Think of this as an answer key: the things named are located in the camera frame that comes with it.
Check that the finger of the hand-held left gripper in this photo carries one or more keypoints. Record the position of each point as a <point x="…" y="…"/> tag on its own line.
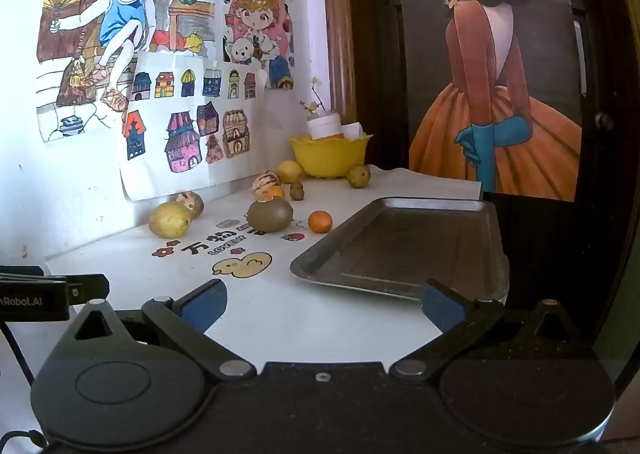
<point x="90" y="289"/>

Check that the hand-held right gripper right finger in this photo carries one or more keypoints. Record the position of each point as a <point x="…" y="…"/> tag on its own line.
<point x="442" y="306"/>

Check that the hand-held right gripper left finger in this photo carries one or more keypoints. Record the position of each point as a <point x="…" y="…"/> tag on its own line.
<point x="205" y="304"/>

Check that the metal baking tray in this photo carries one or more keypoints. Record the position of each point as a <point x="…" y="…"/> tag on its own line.
<point x="400" y="244"/>

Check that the large yellow-green apple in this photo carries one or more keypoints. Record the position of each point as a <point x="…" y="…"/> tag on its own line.
<point x="170" y="221"/>

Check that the striped pepino melon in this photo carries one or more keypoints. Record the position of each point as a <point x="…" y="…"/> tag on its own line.
<point x="192" y="200"/>
<point x="265" y="181"/>

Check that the large brown kiwi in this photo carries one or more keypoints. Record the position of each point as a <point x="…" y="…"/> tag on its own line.
<point x="270" y="216"/>

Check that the small orange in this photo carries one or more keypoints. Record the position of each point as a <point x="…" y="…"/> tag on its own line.
<point x="320" y="222"/>

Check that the small brown kiwi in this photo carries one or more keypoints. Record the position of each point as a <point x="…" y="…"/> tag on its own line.
<point x="297" y="190"/>

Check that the yellow-brown oval fruit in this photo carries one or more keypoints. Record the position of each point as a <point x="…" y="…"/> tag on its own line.
<point x="358" y="175"/>

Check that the printed white table mat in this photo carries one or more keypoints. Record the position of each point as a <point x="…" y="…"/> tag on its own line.
<point x="300" y="314"/>

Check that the yellow lemon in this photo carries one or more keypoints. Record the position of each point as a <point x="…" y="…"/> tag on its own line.
<point x="288" y="171"/>

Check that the yellow plastic bowl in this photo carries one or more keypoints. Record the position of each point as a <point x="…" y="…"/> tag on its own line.
<point x="327" y="156"/>

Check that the white paper carton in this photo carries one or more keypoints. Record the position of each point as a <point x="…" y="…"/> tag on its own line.
<point x="352" y="130"/>

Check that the coloured houses drawing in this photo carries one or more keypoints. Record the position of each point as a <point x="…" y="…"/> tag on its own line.
<point x="165" y="99"/>

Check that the white and orange jar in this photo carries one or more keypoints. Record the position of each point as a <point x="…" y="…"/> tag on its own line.
<point x="324" y="126"/>

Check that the yellow artificial flower sprig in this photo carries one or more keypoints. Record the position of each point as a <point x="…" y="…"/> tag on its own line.
<point x="312" y="106"/>

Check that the girl in orange dress poster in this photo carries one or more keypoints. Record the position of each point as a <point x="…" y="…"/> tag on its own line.
<point x="490" y="84"/>

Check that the round door knob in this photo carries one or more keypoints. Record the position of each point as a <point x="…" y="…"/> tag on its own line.
<point x="605" y="121"/>

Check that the boy with fan drawing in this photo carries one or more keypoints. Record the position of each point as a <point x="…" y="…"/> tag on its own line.
<point x="120" y="19"/>

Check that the brown wooden door frame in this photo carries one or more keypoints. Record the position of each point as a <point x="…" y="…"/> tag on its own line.
<point x="340" y="34"/>

